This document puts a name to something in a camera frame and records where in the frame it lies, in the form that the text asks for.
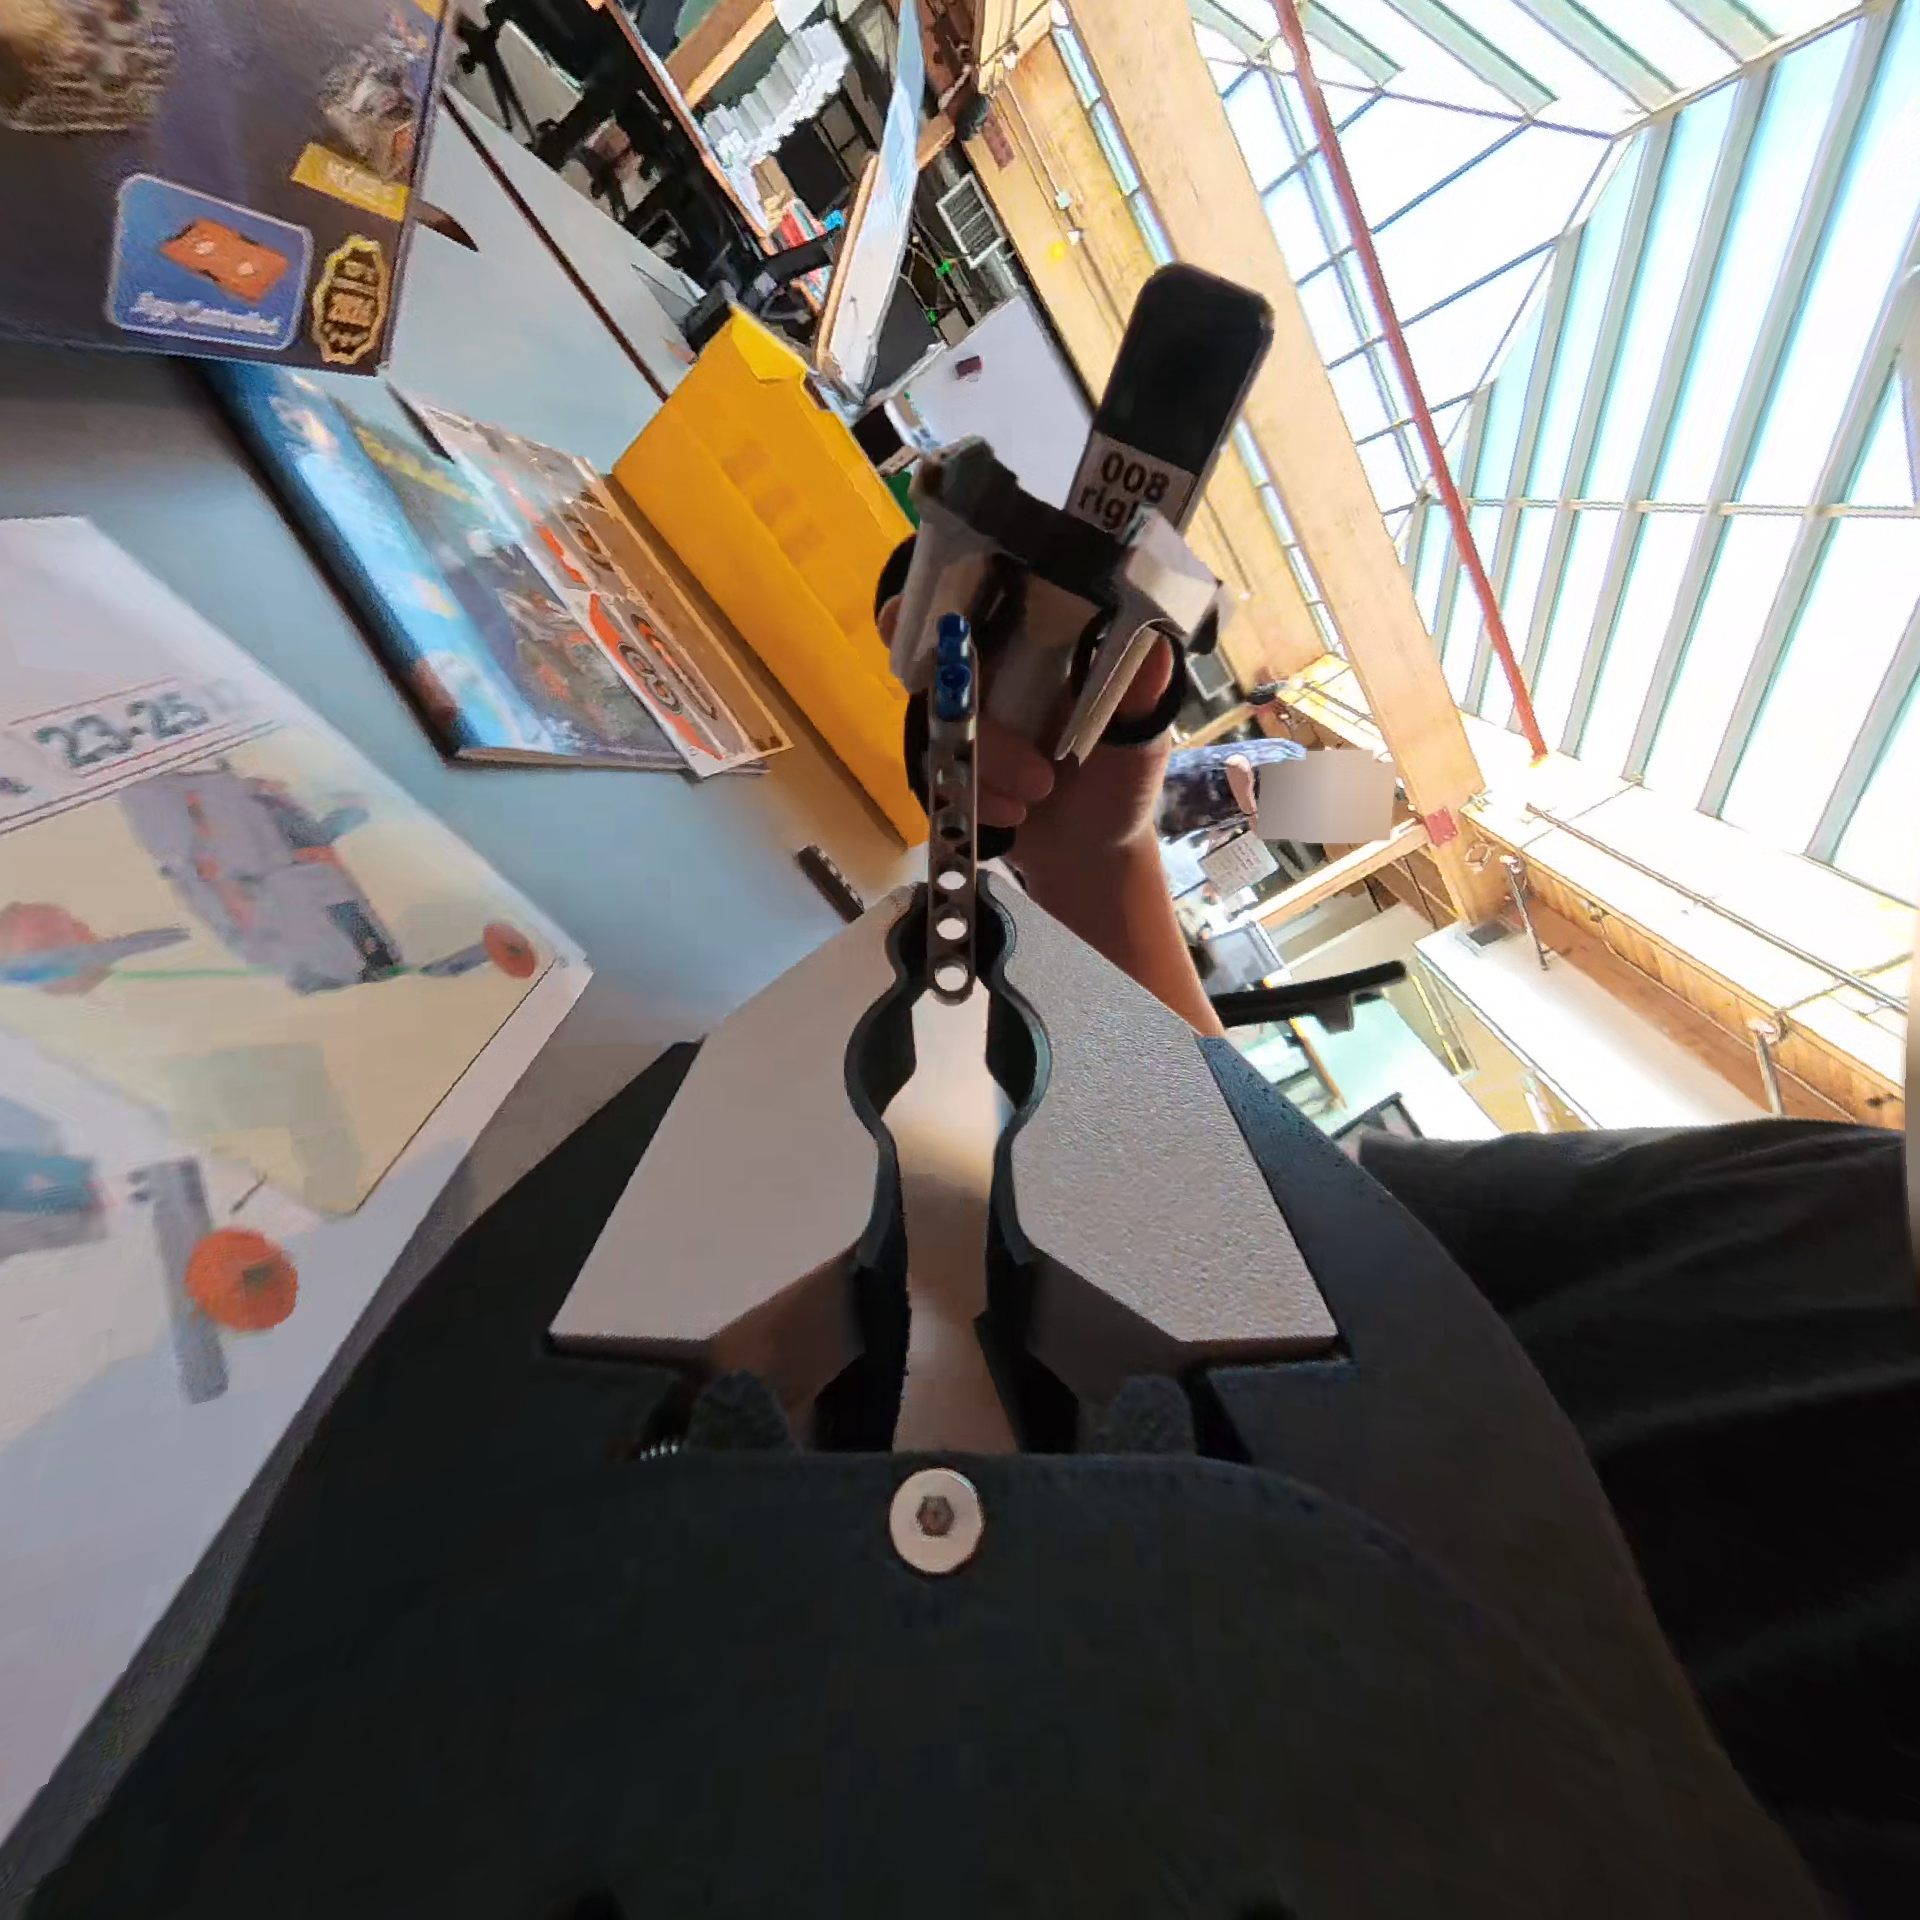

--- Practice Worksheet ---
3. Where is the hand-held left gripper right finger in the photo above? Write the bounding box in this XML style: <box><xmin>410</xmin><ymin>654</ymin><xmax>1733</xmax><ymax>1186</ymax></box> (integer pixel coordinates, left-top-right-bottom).
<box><xmin>971</xmin><ymin>874</ymin><xmax>1339</xmax><ymax>1453</ymax></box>

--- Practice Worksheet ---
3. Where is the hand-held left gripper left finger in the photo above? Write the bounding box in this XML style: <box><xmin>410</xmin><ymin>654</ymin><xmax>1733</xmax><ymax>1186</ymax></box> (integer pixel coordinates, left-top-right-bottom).
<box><xmin>549</xmin><ymin>883</ymin><xmax>930</xmax><ymax>1450</ymax></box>

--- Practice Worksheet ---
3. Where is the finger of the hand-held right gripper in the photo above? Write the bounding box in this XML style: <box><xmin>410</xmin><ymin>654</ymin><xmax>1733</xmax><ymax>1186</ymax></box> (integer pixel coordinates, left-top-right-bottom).
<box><xmin>907</xmin><ymin>438</ymin><xmax>1027</xmax><ymax>621</ymax></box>
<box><xmin>1122</xmin><ymin>525</ymin><xmax>1232</xmax><ymax>643</ymax></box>

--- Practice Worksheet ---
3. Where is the grey beam with blue pins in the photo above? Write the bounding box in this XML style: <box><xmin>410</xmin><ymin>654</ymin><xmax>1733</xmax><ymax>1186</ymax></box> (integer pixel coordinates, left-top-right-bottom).
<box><xmin>921</xmin><ymin>611</ymin><xmax>986</xmax><ymax>1003</ymax></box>

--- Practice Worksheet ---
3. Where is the grey desk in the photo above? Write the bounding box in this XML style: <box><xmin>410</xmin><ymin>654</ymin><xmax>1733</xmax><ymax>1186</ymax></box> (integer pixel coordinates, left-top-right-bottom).
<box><xmin>0</xmin><ymin>343</ymin><xmax>962</xmax><ymax>1849</ymax></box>

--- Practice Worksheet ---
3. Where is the person's right hand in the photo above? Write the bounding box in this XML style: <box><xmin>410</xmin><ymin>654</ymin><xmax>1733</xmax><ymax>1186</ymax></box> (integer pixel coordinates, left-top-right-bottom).
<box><xmin>874</xmin><ymin>590</ymin><xmax>1187</xmax><ymax>900</ymax></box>

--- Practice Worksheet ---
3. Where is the whiteboard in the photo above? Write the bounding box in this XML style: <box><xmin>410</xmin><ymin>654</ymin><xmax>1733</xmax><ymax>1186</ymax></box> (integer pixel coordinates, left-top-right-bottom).
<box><xmin>902</xmin><ymin>290</ymin><xmax>1098</xmax><ymax>459</ymax></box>

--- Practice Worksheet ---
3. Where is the yellow storage bin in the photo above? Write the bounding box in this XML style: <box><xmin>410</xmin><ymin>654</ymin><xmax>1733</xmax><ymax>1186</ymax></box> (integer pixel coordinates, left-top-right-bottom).
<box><xmin>610</xmin><ymin>307</ymin><xmax>932</xmax><ymax>847</ymax></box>

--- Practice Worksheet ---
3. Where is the red pipe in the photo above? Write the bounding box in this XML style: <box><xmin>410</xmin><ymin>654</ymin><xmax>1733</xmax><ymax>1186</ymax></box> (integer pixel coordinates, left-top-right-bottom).
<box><xmin>1273</xmin><ymin>0</ymin><xmax>1551</xmax><ymax>757</ymax></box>

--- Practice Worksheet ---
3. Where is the leaning white board panel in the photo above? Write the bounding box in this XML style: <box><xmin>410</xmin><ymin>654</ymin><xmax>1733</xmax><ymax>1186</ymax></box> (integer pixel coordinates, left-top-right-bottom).
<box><xmin>815</xmin><ymin>0</ymin><xmax>962</xmax><ymax>409</ymax></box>

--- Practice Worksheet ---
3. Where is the orange sticker sheet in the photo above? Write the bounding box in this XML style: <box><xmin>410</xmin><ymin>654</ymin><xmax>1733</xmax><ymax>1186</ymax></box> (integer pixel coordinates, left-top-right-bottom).
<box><xmin>399</xmin><ymin>393</ymin><xmax>794</xmax><ymax>782</ymax></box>

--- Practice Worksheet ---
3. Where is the stack of white boxes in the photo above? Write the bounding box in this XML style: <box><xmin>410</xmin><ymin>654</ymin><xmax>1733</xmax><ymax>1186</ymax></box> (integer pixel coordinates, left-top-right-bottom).
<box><xmin>705</xmin><ymin>19</ymin><xmax>856</xmax><ymax>171</ymax></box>

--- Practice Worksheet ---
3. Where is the adjacent grey table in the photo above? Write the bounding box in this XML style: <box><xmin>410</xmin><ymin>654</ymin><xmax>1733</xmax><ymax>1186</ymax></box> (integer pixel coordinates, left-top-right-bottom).
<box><xmin>388</xmin><ymin>90</ymin><xmax>707</xmax><ymax>394</ymax></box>

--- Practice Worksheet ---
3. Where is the open instruction booklet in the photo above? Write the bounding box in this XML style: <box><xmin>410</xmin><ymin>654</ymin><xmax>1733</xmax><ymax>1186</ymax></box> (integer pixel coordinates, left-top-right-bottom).
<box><xmin>0</xmin><ymin>517</ymin><xmax>593</xmax><ymax>1793</ymax></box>

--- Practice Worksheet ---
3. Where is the person's black shirt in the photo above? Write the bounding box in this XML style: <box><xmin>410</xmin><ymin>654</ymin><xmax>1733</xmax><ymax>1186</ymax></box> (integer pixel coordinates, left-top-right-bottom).
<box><xmin>1359</xmin><ymin>1118</ymin><xmax>1920</xmax><ymax>1920</ymax></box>

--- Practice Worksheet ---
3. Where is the large toy robot kit box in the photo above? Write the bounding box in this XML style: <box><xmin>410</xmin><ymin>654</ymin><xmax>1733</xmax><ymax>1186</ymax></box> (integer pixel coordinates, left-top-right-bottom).
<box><xmin>0</xmin><ymin>0</ymin><xmax>452</xmax><ymax>375</ymax></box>

